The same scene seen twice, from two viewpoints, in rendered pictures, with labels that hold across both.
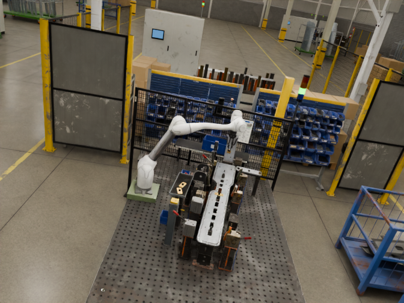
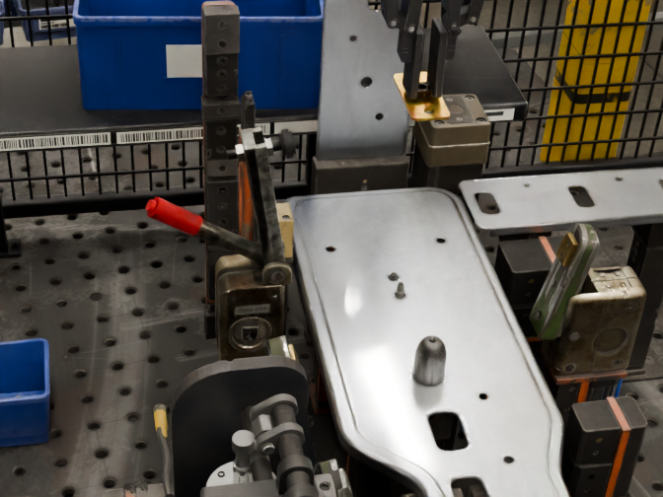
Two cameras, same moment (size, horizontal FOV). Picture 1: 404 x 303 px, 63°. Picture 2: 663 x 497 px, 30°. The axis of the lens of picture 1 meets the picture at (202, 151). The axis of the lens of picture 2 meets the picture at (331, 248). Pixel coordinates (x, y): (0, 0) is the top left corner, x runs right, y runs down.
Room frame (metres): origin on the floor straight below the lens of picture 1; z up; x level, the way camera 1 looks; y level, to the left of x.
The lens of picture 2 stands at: (2.18, 0.12, 1.86)
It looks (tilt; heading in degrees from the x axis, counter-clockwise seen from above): 38 degrees down; 342
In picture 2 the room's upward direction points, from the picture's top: 4 degrees clockwise
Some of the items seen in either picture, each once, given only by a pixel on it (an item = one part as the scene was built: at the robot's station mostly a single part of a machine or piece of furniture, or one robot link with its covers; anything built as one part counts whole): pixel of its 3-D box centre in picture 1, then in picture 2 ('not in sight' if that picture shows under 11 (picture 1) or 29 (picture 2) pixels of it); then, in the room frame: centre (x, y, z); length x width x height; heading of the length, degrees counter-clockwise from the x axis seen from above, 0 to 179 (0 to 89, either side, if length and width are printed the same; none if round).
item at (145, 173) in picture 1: (145, 175); not in sight; (2.90, 0.52, 0.92); 0.18 x 0.16 x 0.22; 15
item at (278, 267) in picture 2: not in sight; (276, 273); (3.13, -0.14, 1.06); 0.03 x 0.01 x 0.03; 85
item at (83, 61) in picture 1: (88, 97); not in sight; (4.67, 1.83, 1.00); 1.34 x 0.14 x 2.00; 93
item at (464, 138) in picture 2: (235, 172); (439, 224); (3.40, -0.43, 0.88); 0.08 x 0.08 x 0.36; 85
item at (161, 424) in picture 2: not in sight; (164, 450); (2.89, 0.02, 1.09); 0.10 x 0.01 x 0.01; 175
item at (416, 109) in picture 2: not in sight; (421, 92); (3.14, -0.28, 1.25); 0.08 x 0.04 x 0.01; 175
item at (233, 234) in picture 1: (229, 250); not in sight; (2.07, -0.37, 0.88); 0.15 x 0.11 x 0.36; 85
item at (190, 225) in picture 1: (187, 240); not in sight; (2.10, -0.01, 0.88); 0.11 x 0.10 x 0.36; 85
